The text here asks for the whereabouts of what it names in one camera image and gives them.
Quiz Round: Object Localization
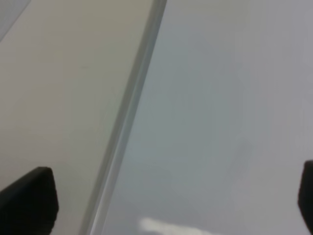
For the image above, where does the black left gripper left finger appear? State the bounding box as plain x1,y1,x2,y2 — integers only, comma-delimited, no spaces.
0,167,59,235

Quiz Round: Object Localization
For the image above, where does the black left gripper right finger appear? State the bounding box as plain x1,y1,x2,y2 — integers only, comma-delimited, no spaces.
298,160,313,234

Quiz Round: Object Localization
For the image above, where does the white whiteboard with aluminium frame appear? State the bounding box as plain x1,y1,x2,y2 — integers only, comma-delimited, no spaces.
87,0,313,235

